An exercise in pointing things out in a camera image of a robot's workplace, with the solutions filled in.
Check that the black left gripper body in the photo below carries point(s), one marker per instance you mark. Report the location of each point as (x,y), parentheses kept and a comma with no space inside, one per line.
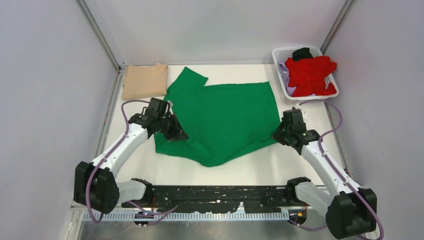
(174,128)

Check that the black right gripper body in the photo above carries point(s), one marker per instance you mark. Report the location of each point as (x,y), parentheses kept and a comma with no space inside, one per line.
(281,133)

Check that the green t-shirt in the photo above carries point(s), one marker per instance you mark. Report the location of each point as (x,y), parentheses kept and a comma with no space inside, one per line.
(222,121)

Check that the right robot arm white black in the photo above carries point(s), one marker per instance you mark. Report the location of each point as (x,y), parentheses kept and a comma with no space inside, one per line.
(334,185)

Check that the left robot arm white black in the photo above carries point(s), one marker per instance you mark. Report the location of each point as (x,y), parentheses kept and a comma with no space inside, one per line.
(95,184)

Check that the folded beige t-shirt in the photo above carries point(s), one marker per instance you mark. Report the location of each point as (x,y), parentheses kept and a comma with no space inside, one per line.
(145,81)

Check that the red t-shirt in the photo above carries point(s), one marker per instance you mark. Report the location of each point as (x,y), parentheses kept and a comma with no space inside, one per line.
(308,75)

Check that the lavender t-shirt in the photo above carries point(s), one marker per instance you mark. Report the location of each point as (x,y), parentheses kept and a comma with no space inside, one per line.
(284,72)

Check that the white plastic laundry basket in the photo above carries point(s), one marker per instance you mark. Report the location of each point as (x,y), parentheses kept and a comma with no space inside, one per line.
(282,54)

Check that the black t-shirt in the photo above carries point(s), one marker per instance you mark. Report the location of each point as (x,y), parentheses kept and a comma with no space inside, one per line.
(302,53)

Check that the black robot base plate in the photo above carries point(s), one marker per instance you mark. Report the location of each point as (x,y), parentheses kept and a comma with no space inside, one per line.
(219,199)

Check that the aluminium frame rail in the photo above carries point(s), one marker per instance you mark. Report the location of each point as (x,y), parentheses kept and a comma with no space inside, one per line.
(128,212)

